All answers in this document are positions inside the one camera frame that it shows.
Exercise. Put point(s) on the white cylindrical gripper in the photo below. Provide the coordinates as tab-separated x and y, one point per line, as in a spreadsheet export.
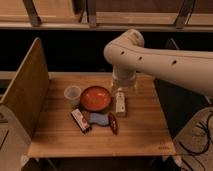
123	78

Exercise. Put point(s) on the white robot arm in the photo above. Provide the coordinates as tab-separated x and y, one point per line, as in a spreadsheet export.
192	70

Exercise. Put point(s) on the small white bottle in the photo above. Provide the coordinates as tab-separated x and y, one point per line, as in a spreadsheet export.
120	103

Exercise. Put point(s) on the orange red bowl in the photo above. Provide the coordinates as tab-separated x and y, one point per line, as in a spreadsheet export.
95	98

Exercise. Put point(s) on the dark red snack packet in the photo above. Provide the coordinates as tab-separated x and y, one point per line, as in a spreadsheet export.
113	123

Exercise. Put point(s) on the blue sponge cloth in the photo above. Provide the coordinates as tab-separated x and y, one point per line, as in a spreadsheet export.
99	119

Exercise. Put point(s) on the translucent plastic cup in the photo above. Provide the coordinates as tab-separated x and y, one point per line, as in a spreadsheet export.
73	93

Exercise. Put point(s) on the red white snack box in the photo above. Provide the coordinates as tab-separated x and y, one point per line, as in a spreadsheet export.
80	120

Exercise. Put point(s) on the wooden side panel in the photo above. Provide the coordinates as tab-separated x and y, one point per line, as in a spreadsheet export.
23	99

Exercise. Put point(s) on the wooden shelf rail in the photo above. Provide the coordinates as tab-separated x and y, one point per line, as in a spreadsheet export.
111	15

